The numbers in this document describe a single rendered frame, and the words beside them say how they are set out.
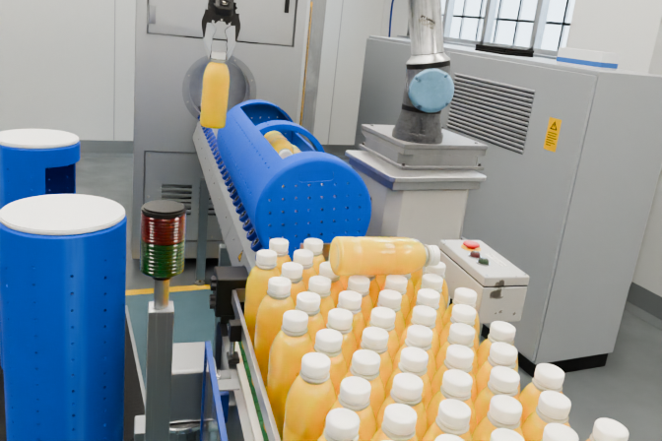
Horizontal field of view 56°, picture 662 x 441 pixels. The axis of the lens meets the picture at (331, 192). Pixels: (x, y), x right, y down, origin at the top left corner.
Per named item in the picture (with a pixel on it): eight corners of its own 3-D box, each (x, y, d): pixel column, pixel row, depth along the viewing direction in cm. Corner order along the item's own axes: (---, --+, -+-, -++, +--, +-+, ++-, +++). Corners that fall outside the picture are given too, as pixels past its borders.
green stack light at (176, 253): (182, 260, 96) (184, 230, 94) (185, 278, 90) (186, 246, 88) (140, 261, 94) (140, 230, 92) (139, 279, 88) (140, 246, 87)
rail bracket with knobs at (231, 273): (251, 307, 139) (254, 265, 137) (256, 322, 133) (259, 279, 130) (206, 308, 137) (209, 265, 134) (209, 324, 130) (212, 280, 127)
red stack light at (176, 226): (184, 230, 94) (185, 206, 93) (186, 245, 88) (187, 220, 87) (140, 229, 92) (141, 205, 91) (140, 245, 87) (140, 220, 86)
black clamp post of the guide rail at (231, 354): (237, 355, 119) (239, 318, 117) (239, 363, 117) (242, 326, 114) (226, 355, 119) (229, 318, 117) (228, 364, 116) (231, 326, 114)
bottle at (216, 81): (230, 126, 172) (235, 59, 167) (218, 130, 166) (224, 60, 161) (207, 122, 174) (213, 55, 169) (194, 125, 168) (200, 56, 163)
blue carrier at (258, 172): (294, 173, 234) (294, 98, 225) (369, 266, 153) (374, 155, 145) (218, 177, 226) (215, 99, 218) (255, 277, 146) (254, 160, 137)
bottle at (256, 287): (233, 345, 123) (239, 258, 118) (261, 335, 128) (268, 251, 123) (256, 360, 118) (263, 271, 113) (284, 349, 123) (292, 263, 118)
